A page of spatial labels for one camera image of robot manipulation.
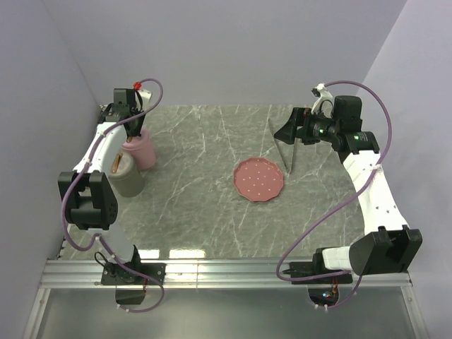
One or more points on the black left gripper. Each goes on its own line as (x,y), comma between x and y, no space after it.
(136,131)

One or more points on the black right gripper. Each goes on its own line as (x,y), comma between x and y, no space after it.
(300,116)

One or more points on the metal serving tongs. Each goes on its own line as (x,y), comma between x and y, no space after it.
(287,153)

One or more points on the pink cylindrical container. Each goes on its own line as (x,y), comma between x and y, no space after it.
(145,159)

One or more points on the grey cylindrical container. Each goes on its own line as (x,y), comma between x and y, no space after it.
(130,186)

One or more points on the pink round lid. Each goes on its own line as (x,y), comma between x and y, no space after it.
(138,143)

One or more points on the grey round lid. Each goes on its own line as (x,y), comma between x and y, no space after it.
(124,165)

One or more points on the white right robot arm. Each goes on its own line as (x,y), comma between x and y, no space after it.
(389,244)

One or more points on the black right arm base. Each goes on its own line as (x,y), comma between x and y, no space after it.
(322,292)

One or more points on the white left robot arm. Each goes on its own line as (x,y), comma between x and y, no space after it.
(89,207)

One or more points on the pink dotted plate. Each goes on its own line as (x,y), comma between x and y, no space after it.
(258,179)

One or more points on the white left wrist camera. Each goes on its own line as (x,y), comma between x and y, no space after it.
(143,96)

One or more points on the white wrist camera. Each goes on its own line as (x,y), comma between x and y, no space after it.
(143,96)
(322,95)

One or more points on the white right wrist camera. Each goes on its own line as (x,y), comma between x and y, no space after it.
(322,95)

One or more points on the aluminium frame rail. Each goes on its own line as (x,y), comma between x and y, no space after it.
(220,299)

